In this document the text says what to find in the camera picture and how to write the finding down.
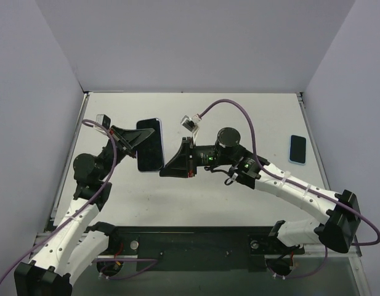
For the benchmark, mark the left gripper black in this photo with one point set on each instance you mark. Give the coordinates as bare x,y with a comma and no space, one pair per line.
122,142

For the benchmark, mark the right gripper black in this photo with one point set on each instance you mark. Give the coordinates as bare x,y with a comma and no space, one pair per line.
191,157

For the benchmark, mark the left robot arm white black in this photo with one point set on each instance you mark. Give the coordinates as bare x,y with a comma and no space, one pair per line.
92,174

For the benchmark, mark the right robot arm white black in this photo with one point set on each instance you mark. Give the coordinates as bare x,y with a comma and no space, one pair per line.
332,223

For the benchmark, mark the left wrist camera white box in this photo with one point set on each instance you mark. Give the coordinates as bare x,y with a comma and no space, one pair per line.
103,121

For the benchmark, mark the aluminium front rail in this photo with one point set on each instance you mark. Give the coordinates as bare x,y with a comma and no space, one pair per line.
94,244

